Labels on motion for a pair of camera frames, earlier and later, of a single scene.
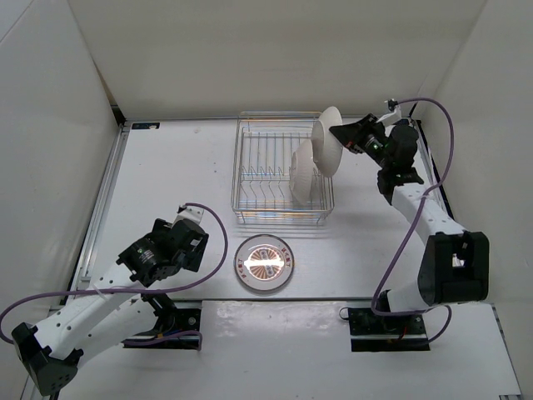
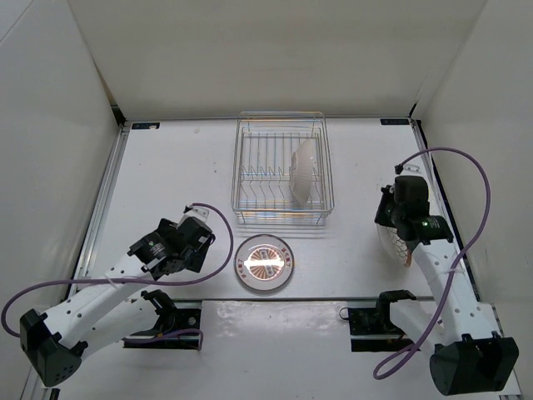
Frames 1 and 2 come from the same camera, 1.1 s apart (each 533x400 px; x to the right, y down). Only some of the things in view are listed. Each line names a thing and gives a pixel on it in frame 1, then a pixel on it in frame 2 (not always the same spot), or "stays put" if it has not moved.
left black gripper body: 191,261 stays put
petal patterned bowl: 326,150 to 393,246
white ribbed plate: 301,172 stays put
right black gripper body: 375,144 to 387,212
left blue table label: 146,125 stays put
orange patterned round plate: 264,262 stays put
